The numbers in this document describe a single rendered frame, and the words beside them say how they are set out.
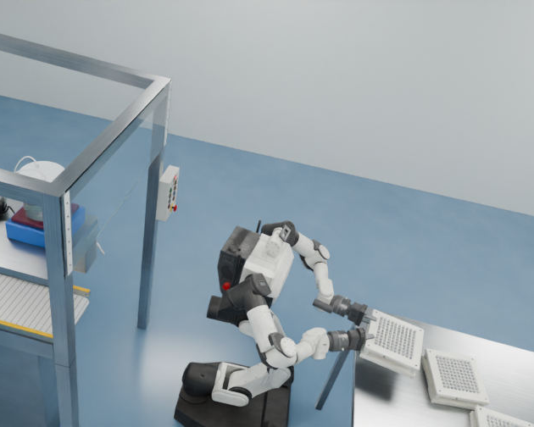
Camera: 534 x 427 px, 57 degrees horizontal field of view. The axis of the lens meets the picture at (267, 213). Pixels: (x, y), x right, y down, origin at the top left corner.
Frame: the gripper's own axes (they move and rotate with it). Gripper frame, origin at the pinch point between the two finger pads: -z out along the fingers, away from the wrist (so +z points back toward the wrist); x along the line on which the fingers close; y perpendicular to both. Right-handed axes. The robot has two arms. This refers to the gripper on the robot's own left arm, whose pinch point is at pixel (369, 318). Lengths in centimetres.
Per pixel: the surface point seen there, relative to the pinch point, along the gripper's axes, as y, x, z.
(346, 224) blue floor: -218, 107, 56
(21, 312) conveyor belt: 78, 9, 131
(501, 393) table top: -14, 21, -68
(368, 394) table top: 24.2, 18.2, -12.1
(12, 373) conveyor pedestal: 85, 45, 135
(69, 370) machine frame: 85, 15, 98
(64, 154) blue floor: -128, 97, 317
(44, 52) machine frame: 8, -73, 179
